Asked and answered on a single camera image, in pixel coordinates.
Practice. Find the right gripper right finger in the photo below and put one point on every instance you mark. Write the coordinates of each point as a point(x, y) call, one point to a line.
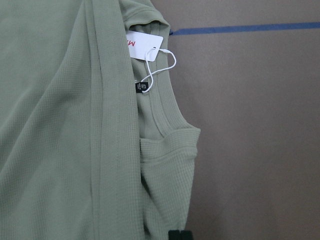
point(186, 235)

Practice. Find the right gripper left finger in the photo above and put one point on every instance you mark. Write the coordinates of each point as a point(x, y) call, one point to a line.
point(174, 235)

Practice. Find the olive green long-sleeve shirt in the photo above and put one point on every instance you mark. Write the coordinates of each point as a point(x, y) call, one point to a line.
point(93, 145)

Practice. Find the white paper hang tag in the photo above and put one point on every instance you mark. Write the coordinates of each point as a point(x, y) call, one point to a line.
point(145, 47)

